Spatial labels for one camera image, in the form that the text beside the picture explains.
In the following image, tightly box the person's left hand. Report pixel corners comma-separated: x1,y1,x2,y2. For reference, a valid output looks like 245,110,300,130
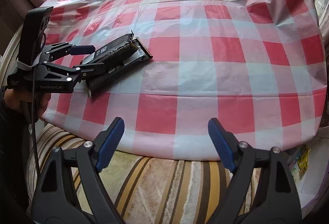
4,88,49,122

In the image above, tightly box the white box with purple rim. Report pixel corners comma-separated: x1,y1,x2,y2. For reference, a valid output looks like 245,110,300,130
289,126,329,210

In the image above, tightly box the black snack packet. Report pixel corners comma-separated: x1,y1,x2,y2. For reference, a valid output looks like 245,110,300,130
89,33,135,64
86,37,154,98
123,43,144,65

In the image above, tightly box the striped plush cushion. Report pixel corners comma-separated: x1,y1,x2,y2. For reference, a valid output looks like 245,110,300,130
26,123,304,224

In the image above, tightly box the yellow gold snack packet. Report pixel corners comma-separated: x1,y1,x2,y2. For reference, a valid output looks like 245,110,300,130
292,144,311,181

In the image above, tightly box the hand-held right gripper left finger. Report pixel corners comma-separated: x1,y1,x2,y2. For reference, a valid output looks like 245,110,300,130
31,117,125,224

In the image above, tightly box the red white checkered tablecloth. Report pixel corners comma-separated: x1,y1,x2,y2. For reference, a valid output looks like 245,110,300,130
41,0,326,161

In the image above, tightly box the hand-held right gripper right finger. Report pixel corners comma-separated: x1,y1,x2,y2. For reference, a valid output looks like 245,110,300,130
206,118,302,224

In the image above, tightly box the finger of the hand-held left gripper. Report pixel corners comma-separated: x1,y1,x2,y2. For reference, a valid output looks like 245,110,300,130
38,62,106,83
38,43,95,63

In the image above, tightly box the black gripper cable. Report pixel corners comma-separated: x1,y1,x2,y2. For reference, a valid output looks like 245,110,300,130
30,66,42,178

